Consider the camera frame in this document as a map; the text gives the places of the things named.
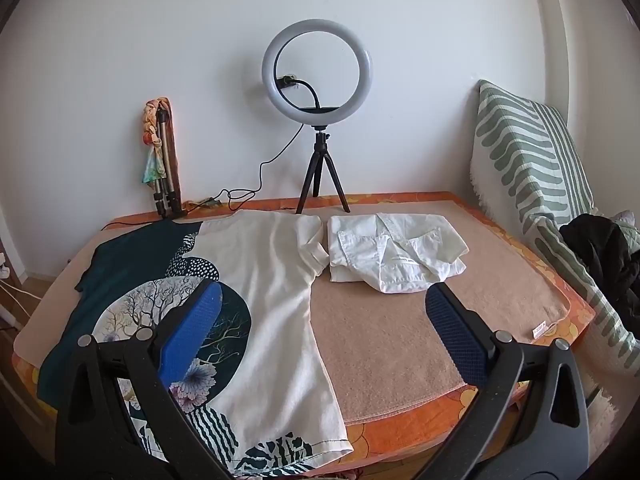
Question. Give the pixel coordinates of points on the colourful patterned scarf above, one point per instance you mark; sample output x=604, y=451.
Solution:
x=152, y=160

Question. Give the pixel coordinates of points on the grey quilted garment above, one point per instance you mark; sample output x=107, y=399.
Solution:
x=627, y=227

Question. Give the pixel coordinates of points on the black jacket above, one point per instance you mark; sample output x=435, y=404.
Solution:
x=595, y=250

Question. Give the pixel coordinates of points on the white collared shirt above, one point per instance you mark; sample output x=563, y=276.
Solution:
x=400, y=260

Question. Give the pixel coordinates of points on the cream and teal printed T-shirt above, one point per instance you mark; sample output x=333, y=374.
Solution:
x=265, y=285

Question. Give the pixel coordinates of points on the white power plug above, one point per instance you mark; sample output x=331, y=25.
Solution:
x=3, y=266

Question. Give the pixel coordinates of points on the beige blanket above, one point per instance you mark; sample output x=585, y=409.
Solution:
x=390, y=340

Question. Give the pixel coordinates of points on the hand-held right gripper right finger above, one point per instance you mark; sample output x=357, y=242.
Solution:
x=457, y=332

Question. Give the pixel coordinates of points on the green striped white pillow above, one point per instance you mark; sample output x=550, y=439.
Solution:
x=525, y=150

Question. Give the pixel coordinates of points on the folded silver tripod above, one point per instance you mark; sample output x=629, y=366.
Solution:
x=166, y=185

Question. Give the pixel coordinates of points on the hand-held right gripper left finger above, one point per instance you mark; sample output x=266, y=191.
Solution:
x=195, y=332

